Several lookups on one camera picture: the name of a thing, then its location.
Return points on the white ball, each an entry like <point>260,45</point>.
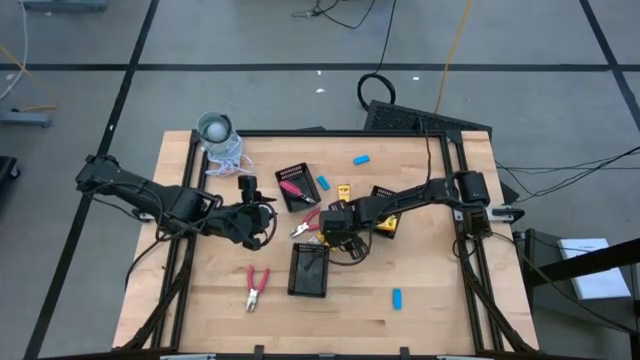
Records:
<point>216,131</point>

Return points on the black stand beam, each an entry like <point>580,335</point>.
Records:
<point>590,261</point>

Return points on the pale cylindrical container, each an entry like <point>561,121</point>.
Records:
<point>230,147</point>

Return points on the grey desk foot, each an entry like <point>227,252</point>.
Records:
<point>25,118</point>
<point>65,5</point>

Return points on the white booklet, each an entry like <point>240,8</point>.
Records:
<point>595,280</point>

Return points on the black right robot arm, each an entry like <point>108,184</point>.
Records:
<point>420,192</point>

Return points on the blue eraser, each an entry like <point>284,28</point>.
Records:
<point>323,183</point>
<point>397,299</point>
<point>361,160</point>

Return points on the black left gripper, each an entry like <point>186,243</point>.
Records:
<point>240,220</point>

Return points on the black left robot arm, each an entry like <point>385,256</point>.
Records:
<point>150,197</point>

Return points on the black floor object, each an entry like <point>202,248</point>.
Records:
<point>6,170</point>

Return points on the black perforated panel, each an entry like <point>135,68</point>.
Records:
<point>400,117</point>

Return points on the black aluminium table frame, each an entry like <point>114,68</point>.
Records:
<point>350,133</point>

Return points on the black slotted plastic basket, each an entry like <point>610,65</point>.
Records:
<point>307,282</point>
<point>381,191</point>
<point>292,205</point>

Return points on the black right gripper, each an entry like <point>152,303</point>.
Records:
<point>340,220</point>

